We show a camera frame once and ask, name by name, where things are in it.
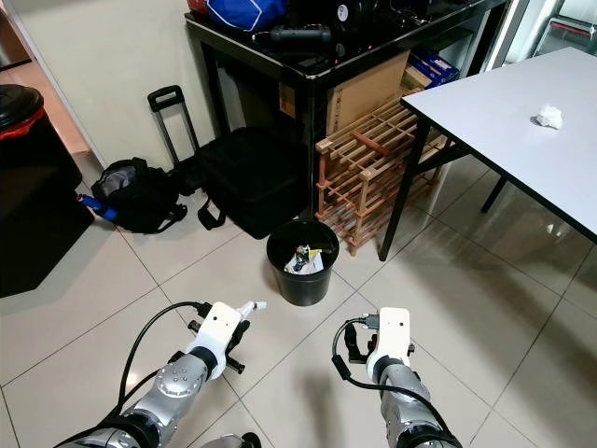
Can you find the black shelf table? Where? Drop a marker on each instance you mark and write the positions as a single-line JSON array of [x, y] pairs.
[[252, 47]]

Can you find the blue bottle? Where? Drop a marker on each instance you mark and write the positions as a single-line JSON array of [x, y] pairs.
[[98, 205]]

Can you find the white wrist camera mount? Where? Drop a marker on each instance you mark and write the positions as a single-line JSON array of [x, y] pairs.
[[224, 327], [392, 333]]

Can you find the large black lidded bin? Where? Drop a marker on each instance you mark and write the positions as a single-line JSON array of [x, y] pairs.
[[37, 205]]

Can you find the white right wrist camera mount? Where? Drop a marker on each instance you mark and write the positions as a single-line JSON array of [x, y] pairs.
[[392, 333]]

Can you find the wooden slatted rack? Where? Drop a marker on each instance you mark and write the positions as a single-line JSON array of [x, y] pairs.
[[364, 168]]

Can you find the small black rubbish bin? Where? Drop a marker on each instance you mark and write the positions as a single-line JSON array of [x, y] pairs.
[[303, 282]]

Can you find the white window frame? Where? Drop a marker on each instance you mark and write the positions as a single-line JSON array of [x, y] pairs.
[[513, 28]]

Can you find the blue printed box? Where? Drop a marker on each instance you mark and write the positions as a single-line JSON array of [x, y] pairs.
[[434, 67]]

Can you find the black backpack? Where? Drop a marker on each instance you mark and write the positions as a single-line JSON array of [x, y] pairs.
[[140, 194]]

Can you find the blue fabric bag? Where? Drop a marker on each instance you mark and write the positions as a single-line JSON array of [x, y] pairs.
[[247, 11]]

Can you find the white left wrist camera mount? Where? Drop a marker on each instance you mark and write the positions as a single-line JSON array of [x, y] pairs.
[[224, 327]]

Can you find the black trolley suitcase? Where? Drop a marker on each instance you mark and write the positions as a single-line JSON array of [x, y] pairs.
[[256, 177]]

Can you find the black cylinder device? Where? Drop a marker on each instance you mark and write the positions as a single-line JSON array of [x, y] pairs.
[[300, 37]]

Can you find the red bin liner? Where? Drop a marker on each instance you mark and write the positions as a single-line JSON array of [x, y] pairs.
[[23, 126]]

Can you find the small crumpled white paper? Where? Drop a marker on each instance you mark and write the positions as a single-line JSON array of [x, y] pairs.
[[549, 117]]

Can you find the grey table with black legs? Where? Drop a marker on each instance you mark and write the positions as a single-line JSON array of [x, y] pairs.
[[494, 103]]

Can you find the crumpled waste paper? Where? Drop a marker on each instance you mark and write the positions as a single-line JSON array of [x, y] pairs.
[[305, 259]]

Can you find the brown cardboard box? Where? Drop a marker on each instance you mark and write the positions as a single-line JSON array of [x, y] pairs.
[[364, 93]]

